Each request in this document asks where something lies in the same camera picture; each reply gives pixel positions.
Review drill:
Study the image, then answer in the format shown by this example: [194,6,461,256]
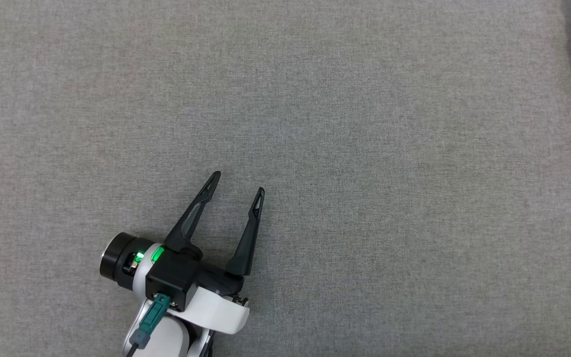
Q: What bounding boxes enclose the grey fabric padded surface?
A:
[0,0,571,357]

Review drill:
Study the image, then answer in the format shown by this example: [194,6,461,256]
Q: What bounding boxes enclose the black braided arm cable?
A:
[200,328,217,357]

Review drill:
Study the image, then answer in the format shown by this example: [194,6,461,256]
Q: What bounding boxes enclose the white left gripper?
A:
[164,171,266,335]

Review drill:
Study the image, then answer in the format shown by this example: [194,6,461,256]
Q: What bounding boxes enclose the black cable teal connector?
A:
[126,294,172,357]

